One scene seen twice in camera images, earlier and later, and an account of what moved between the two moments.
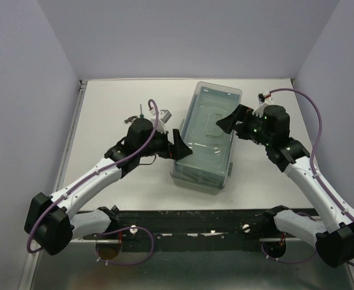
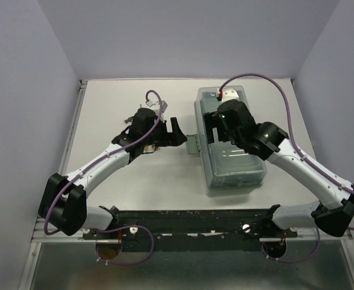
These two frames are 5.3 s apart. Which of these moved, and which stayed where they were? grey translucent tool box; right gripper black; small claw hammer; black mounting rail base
Moved: grey translucent tool box; right gripper black
Stayed: small claw hammer; black mounting rail base
